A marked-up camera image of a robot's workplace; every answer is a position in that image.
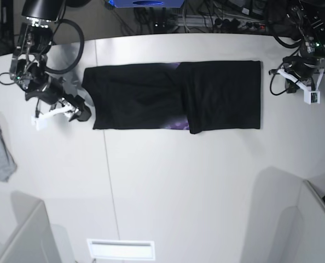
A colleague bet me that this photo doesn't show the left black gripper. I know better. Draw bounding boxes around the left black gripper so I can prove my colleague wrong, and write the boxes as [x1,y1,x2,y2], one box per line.
[284,56,322,81]

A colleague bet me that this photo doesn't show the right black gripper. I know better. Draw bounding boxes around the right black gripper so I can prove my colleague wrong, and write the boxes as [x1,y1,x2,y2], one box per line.
[25,75,91,122]

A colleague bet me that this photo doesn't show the black T-shirt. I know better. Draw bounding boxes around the black T-shirt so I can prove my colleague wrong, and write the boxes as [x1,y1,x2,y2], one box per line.
[82,61,262,134]

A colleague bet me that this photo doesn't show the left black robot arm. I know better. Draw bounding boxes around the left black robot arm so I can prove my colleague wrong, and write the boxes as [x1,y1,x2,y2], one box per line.
[264,1,325,81]

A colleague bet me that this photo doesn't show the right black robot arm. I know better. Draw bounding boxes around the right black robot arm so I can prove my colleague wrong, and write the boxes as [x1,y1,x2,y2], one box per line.
[7,1,91,122]

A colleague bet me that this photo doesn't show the white power strip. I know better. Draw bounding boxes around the white power strip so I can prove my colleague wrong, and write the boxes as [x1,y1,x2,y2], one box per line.
[167,15,265,31]

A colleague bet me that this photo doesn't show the blue device box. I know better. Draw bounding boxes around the blue device box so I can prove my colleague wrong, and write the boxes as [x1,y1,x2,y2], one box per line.
[107,0,184,8]

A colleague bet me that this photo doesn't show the white partition panel left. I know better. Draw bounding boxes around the white partition panel left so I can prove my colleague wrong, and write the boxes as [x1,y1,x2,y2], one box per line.
[0,190,62,262]

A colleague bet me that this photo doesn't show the white partition panel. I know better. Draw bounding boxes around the white partition panel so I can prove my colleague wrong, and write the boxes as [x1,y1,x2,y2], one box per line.
[0,190,62,262]
[273,180,325,262]

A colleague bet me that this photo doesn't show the white partition panel right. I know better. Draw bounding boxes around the white partition panel right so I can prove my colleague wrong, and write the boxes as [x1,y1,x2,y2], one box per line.
[273,180,325,262]

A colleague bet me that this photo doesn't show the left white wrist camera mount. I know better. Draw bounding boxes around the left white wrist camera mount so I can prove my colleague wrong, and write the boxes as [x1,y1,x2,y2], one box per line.
[269,63,325,105]

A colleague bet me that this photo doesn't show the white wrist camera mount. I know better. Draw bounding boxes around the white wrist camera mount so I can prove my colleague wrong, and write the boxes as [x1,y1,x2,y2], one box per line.
[31,99,79,131]
[269,63,325,105]

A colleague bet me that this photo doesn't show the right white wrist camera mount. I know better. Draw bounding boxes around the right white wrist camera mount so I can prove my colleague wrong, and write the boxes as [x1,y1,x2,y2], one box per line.
[31,99,79,131]

